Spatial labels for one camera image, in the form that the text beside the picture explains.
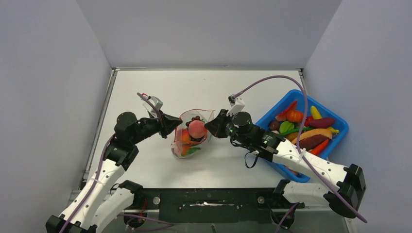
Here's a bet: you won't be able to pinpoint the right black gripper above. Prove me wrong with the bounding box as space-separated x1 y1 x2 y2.
205 109 250 147

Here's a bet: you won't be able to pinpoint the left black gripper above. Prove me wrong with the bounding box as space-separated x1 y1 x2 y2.
131 109 183 145

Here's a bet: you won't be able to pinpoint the pink peach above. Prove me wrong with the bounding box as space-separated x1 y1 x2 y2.
188 121 207 139

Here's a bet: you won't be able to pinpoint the clear zip bag orange zipper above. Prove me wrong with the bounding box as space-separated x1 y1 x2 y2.
171 109 215 159

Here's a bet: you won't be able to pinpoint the orange tangerine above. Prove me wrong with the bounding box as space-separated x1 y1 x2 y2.
176 129 190 143

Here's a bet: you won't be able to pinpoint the purple grapes bunch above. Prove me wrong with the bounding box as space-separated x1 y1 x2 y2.
185 116 203 127

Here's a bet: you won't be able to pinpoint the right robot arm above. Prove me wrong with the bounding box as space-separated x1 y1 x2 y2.
205 109 366 221

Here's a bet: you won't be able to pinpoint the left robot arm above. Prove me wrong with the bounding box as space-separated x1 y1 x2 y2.
46 112 182 233

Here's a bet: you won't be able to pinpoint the dark plum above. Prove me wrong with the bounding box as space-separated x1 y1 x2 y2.
268 120 281 131

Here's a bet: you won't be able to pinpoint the red watermelon slice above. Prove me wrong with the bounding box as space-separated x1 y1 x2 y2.
275 100 297 122

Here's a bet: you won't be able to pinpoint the green star fruit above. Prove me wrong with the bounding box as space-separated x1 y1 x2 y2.
279 121 295 133

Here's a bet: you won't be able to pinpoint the orange mini pumpkin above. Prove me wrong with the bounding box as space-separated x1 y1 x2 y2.
286 110 304 123

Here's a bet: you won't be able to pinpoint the green long bean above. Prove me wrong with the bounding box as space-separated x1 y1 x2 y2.
280 127 313 136

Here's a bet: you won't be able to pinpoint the yellow banana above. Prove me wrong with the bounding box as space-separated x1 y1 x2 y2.
310 106 323 120

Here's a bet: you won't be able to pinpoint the red carrot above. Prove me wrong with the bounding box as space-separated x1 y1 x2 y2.
310 139 330 156

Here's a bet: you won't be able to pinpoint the purple sweet potato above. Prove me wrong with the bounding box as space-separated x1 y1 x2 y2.
308 117 336 129

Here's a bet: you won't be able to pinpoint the blue plastic bin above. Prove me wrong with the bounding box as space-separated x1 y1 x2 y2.
256 89 349 183

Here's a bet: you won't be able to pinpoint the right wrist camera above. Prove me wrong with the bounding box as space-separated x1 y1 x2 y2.
226 95 245 117

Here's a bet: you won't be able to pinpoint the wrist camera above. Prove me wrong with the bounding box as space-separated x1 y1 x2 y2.
226 95 245 117
144 96 163 118

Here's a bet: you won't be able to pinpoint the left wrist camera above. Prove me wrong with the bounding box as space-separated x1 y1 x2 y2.
144 96 163 118

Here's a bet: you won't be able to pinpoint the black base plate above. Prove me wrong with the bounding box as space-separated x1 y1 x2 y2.
126 188 292 224

